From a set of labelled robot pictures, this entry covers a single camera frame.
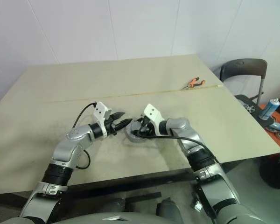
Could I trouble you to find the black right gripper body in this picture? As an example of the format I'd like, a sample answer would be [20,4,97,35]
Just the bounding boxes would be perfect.
[144,116,156,136]

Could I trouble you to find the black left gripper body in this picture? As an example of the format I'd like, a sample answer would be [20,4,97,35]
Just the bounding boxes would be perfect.
[105,115,120,138]

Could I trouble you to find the motor stator with copper windings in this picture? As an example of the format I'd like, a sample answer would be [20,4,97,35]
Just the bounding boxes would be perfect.
[124,122,155,145]

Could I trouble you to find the dark grey rounded shape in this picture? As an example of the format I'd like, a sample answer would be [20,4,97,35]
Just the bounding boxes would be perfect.
[155,197,178,216]

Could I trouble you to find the small metal clamp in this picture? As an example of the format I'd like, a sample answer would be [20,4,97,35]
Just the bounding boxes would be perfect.
[192,195,203,211]

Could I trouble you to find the grey robot torso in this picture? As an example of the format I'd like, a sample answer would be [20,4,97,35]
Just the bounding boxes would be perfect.
[3,204,250,224]

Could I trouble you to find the small silver wheel rim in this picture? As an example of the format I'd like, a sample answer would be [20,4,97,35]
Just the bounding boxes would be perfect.
[244,102,257,114]

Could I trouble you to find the black folding chair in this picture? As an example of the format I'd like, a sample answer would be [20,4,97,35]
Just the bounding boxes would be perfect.
[218,58,268,106]

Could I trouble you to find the orange side surface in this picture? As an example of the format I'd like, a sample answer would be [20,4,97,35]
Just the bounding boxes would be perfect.
[258,104,280,147]

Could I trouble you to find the black round bin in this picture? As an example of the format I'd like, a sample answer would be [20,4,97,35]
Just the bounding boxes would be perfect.
[258,155,280,190]

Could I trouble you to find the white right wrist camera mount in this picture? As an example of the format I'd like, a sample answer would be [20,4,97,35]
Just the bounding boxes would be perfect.
[143,104,164,136]

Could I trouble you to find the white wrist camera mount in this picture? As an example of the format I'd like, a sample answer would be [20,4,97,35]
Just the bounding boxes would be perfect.
[143,104,164,136]
[92,101,113,138]

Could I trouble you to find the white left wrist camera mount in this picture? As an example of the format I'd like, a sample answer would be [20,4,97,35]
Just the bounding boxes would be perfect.
[92,101,113,138]

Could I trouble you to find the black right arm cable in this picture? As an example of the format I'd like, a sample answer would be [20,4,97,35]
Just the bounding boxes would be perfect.
[132,131,218,162]

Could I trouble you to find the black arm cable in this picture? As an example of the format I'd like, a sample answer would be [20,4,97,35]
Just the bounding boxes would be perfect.
[72,102,98,170]
[132,131,218,162]

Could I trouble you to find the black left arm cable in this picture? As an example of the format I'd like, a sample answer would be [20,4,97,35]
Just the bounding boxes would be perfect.
[72,102,98,170]

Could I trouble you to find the black metal table frame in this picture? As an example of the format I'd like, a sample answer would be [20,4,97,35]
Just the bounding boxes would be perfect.
[67,167,195,189]

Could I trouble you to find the orange handled pliers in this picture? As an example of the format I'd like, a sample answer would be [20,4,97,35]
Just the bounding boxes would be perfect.
[182,77,207,90]

